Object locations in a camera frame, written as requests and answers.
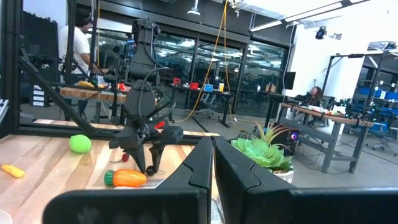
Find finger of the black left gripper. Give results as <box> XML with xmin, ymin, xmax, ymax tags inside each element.
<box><xmin>126</xmin><ymin>146</ymin><xmax>147</xmax><ymax>174</ymax></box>
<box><xmin>146</xmin><ymin>145</ymin><xmax>165</xmax><ymax>175</ymax></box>

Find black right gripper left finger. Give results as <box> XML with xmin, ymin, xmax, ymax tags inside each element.
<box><xmin>42</xmin><ymin>136</ymin><xmax>214</xmax><ymax>224</ymax></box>

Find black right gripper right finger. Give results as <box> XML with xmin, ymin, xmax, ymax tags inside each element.
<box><xmin>213</xmin><ymin>136</ymin><xmax>398</xmax><ymax>224</ymax></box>

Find small red toy radish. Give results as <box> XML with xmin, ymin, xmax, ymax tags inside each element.
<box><xmin>110</xmin><ymin>152</ymin><xmax>131</xmax><ymax>164</ymax></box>

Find orange toy carrot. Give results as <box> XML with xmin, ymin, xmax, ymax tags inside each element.
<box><xmin>103</xmin><ymin>169</ymin><xmax>148</xmax><ymax>188</ymax></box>

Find white patterned plant pot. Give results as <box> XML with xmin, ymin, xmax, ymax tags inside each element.
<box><xmin>272</xmin><ymin>169</ymin><xmax>295</xmax><ymax>184</ymax></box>

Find green artificial succulent plant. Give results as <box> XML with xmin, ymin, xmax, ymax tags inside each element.
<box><xmin>230</xmin><ymin>121</ymin><xmax>295</xmax><ymax>172</ymax></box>

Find green toy lime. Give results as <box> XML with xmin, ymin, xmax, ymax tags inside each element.
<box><xmin>68</xmin><ymin>134</ymin><xmax>93</xmax><ymax>154</ymax></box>

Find wooden workbench table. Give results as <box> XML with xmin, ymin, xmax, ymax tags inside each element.
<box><xmin>59</xmin><ymin>86</ymin><xmax>129</xmax><ymax>124</ymax></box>

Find computer with purple light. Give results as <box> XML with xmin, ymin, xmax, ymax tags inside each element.
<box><xmin>288</xmin><ymin>129</ymin><xmax>301</xmax><ymax>144</ymax></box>

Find dark table with small boxes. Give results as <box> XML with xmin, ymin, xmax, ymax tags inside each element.
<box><xmin>169</xmin><ymin>82</ymin><xmax>236</xmax><ymax>129</ymax></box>

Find long wooden table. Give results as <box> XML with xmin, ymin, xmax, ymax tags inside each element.
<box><xmin>279</xmin><ymin>101</ymin><xmax>374</xmax><ymax>174</ymax></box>

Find person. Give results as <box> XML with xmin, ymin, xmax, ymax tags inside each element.
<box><xmin>58</xmin><ymin>8</ymin><xmax>109</xmax><ymax>84</ymax></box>
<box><xmin>293</xmin><ymin>86</ymin><xmax>325</xmax><ymax>124</ymax></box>

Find black monitor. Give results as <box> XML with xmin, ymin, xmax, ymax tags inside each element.
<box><xmin>282</xmin><ymin>71</ymin><xmax>297</xmax><ymax>91</ymax></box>

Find yellow toy corn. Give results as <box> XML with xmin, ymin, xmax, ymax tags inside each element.
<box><xmin>1</xmin><ymin>164</ymin><xmax>25</xmax><ymax>179</ymax></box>

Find white pendant lamp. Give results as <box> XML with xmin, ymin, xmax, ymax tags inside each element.
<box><xmin>187</xmin><ymin>0</ymin><xmax>201</xmax><ymax>16</ymax></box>

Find office chair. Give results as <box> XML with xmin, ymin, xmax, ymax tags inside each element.
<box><xmin>368</xmin><ymin>120</ymin><xmax>398</xmax><ymax>157</ymax></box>

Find blue storage bins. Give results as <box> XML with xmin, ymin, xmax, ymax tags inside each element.
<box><xmin>357</xmin><ymin>86</ymin><xmax>398</xmax><ymax>101</ymax></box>

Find black ceiling spotlight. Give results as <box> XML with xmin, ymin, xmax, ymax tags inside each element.
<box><xmin>315</xmin><ymin>26</ymin><xmax>328</xmax><ymax>40</ymax></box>

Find long ceiling light strip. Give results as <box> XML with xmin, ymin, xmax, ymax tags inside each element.
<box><xmin>248</xmin><ymin>1</ymin><xmax>373</xmax><ymax>33</ymax></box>

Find yellow hanging cable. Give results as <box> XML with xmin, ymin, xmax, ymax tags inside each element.
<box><xmin>175</xmin><ymin>0</ymin><xmax>238</xmax><ymax>124</ymax></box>

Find black aluminium table frame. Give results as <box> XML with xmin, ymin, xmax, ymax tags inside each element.
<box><xmin>0</xmin><ymin>0</ymin><xmax>220</xmax><ymax>144</ymax></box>

